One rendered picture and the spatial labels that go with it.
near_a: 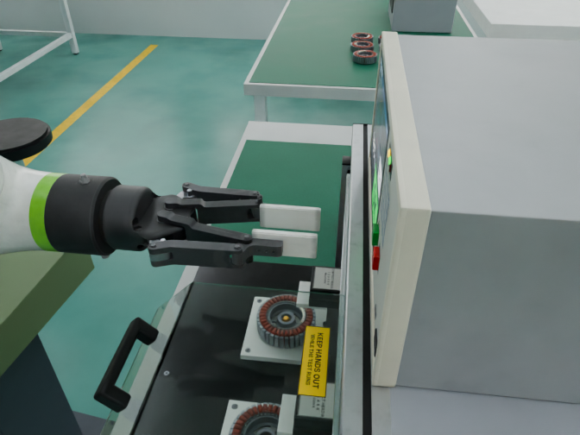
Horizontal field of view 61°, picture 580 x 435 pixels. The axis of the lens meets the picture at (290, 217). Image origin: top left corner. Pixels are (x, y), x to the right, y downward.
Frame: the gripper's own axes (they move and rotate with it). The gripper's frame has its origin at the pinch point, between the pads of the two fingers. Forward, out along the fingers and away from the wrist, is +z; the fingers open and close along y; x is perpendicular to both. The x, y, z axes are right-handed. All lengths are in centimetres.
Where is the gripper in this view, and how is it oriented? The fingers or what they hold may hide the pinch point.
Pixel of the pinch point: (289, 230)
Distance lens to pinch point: 55.4
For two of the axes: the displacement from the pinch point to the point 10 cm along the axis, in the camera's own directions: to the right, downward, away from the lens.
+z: 9.9, 0.7, -0.9
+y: -1.2, 5.8, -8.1
